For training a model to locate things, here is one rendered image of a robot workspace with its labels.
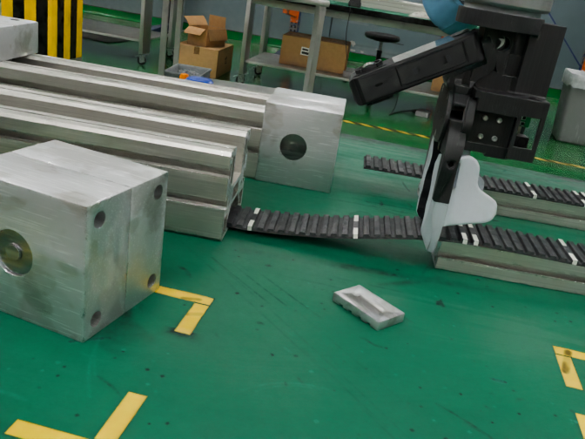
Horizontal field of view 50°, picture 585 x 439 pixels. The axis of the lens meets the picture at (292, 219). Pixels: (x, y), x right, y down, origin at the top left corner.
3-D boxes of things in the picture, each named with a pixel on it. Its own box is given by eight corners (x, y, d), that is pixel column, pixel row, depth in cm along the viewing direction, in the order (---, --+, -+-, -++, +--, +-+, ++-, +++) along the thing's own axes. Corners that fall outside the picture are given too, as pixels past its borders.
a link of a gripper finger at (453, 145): (452, 205, 53) (474, 101, 52) (433, 203, 53) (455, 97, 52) (443, 199, 58) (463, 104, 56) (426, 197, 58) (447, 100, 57)
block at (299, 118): (334, 164, 86) (346, 95, 83) (329, 193, 75) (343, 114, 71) (270, 152, 87) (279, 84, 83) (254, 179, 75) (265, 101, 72)
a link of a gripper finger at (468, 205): (487, 267, 55) (511, 163, 54) (420, 255, 55) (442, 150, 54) (480, 260, 58) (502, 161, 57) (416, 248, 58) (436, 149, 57)
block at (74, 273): (176, 276, 51) (186, 164, 47) (83, 343, 41) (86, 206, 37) (73, 241, 53) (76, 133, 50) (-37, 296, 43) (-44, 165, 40)
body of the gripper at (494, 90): (530, 172, 54) (575, 25, 49) (429, 154, 54) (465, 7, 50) (512, 149, 61) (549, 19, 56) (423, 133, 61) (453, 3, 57)
